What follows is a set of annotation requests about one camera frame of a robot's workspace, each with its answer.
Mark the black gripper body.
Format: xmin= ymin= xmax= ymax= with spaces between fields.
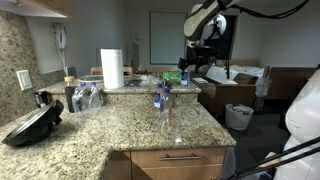
xmin=188 ymin=53 xmax=219 ymax=69

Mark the clear Fiji water bottle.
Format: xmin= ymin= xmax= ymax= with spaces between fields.
xmin=159 ymin=87 xmax=175 ymax=122
xmin=153 ymin=82 xmax=164 ymax=110
xmin=180 ymin=70 xmax=190 ymax=86

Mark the light grey round bin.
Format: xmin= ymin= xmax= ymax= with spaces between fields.
xmin=225 ymin=102 xmax=255 ymax=131

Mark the green cardboard box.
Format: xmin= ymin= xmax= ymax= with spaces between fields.
xmin=161 ymin=70 xmax=182 ymax=85

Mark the white sheet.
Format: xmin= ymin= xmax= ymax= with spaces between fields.
xmin=203 ymin=64 xmax=239 ymax=86

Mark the wooden dining table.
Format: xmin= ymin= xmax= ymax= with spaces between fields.
xmin=137 ymin=64 xmax=179 ymax=74

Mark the white window blind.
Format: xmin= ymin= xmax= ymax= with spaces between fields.
xmin=148 ymin=10 xmax=189 ymax=65

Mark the clear plastic container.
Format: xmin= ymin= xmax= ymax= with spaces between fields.
xmin=139 ymin=73 xmax=162 ymax=86

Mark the dark window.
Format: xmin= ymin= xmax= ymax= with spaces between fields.
xmin=199 ymin=13 xmax=238 ymax=64

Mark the white bed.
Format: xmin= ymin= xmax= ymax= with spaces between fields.
xmin=229 ymin=64 xmax=266 ymax=79

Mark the flat black item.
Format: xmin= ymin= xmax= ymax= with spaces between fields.
xmin=127 ymin=78 xmax=145 ymax=87

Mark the white hanging bag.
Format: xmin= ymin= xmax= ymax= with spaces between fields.
xmin=254 ymin=64 xmax=273 ymax=98

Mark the white paper towel roll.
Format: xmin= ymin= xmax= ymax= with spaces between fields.
xmin=99 ymin=48 xmax=125 ymax=90

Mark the wooden chair back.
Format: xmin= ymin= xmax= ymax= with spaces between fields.
xmin=88 ymin=65 xmax=134 ymax=77

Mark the grey bowl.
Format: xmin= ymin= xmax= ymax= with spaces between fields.
xmin=77 ymin=74 xmax=105 ymax=85

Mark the wooden headboard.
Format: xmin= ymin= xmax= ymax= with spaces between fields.
xmin=266 ymin=66 xmax=318 ymax=101

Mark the small wrapped water bottle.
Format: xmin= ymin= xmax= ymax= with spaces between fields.
xmin=71 ymin=81 xmax=90 ymax=114
xmin=87 ymin=81 xmax=103 ymax=111

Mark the wooden lower cabinet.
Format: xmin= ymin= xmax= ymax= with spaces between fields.
xmin=103 ymin=146 xmax=231 ymax=180

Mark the wooden cabinet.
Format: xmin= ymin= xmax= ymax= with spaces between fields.
xmin=0 ymin=0 xmax=73 ymax=19
xmin=103 ymin=146 xmax=231 ymax=180

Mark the dark jar cork lid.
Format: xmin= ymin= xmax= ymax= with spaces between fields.
xmin=63 ymin=75 xmax=77 ymax=113

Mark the wooden upper cabinet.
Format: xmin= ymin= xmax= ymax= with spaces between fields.
xmin=0 ymin=0 xmax=73 ymax=19

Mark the small black box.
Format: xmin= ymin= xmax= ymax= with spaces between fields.
xmin=34 ymin=89 xmax=50 ymax=108

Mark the black round appliance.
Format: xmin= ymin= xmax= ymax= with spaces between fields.
xmin=1 ymin=98 xmax=65 ymax=148

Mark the metal drawer handle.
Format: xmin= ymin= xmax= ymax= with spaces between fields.
xmin=158 ymin=153 xmax=204 ymax=162

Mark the white wall phone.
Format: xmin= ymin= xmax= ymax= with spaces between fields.
xmin=51 ymin=21 xmax=69 ymax=78

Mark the wide white wall outlet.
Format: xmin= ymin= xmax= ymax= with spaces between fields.
xmin=15 ymin=68 xmax=34 ymax=92

